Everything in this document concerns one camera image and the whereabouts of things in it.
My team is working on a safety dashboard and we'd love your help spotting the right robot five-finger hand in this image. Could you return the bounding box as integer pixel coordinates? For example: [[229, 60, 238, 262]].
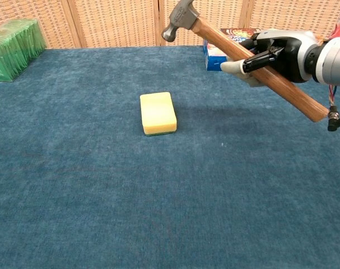
[[220, 29, 319, 87]]

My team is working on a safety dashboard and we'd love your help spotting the wooden handle claw hammer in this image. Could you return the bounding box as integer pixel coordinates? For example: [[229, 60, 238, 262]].
[[161, 0, 330, 123]]

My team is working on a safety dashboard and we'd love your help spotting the yellow sponge with green base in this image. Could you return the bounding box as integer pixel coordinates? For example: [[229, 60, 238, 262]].
[[139, 91, 178, 137]]

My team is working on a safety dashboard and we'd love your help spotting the blue pink Oreo box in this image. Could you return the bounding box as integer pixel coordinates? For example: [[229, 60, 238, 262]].
[[202, 40, 229, 72]]

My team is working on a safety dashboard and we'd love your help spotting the bamboo folding screen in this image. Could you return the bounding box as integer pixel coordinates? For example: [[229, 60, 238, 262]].
[[0, 0, 340, 50]]

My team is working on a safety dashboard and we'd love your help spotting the blue carpet table mat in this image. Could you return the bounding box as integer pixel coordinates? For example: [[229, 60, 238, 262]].
[[0, 45, 340, 269]]

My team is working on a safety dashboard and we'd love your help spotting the clear box of green packets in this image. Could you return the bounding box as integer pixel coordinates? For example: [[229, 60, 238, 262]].
[[0, 18, 47, 83]]

